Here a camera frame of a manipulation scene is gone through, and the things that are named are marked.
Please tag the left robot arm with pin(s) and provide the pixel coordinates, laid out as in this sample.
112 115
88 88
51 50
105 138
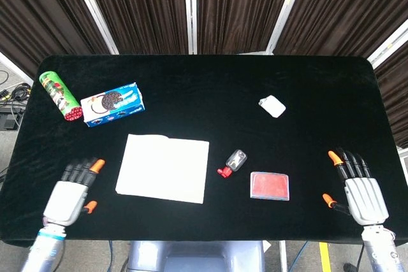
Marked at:
43 249

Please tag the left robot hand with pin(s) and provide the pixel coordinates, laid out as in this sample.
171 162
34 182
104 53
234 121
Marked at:
65 198

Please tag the green cylindrical snack can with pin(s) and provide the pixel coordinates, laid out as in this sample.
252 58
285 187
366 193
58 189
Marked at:
60 95

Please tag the black tablecloth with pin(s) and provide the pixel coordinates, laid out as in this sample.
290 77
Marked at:
204 74

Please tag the dark brown curtain screen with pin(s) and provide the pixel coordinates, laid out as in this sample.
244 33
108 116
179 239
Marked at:
229 7

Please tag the small white pouch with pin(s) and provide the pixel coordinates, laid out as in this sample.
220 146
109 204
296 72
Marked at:
272 105

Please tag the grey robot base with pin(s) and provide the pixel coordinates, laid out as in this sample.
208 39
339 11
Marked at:
196 256

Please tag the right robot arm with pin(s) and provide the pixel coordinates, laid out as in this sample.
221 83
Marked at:
381 248

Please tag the blue Oreo cookie box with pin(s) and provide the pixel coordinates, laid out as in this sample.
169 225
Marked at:
111 104

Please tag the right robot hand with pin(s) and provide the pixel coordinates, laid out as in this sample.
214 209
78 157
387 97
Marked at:
363 195

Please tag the clear bottle with red cap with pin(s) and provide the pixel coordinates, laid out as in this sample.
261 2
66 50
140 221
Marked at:
235 162

